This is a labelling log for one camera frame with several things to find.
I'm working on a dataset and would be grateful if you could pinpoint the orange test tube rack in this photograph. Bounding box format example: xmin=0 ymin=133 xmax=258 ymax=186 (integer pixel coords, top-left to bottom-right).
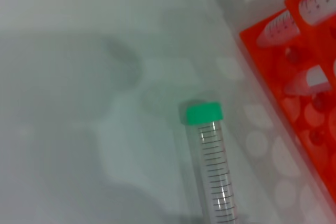
xmin=239 ymin=0 xmax=336 ymax=197

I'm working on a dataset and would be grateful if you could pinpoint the clear green-capped test tube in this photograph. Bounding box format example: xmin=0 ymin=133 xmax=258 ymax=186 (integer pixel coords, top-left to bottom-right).
xmin=256 ymin=0 xmax=336 ymax=48
xmin=185 ymin=101 xmax=239 ymax=224
xmin=284 ymin=64 xmax=336 ymax=97

